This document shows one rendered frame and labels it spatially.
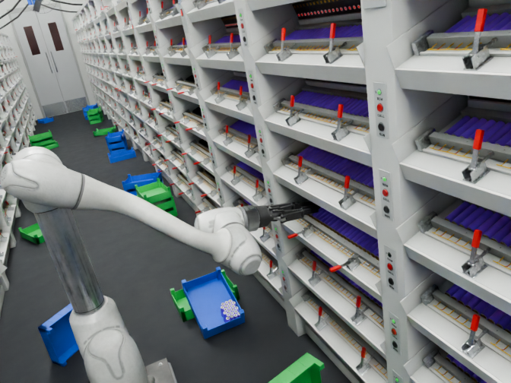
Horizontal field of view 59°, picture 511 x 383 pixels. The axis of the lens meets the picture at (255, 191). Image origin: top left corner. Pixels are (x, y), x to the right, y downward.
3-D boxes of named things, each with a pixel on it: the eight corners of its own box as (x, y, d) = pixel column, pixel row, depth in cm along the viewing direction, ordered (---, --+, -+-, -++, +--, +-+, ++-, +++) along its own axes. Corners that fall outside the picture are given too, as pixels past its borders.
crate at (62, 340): (52, 362, 204) (64, 367, 200) (37, 327, 197) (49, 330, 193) (101, 321, 228) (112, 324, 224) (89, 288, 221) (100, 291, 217)
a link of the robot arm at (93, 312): (92, 383, 146) (80, 346, 165) (139, 359, 153) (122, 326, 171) (-2, 163, 117) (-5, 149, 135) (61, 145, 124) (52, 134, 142)
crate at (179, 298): (183, 322, 216) (179, 308, 213) (172, 302, 234) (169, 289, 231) (239, 299, 226) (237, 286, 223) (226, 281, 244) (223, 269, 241)
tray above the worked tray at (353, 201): (382, 242, 115) (363, 202, 109) (277, 182, 168) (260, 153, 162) (439, 195, 119) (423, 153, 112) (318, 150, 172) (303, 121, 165)
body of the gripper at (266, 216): (260, 210, 148) (285, 206, 152) (249, 203, 156) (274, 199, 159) (261, 232, 150) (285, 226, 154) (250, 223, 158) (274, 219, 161)
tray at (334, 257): (387, 307, 122) (375, 284, 118) (285, 229, 175) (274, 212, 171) (439, 261, 126) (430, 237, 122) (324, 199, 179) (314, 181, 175)
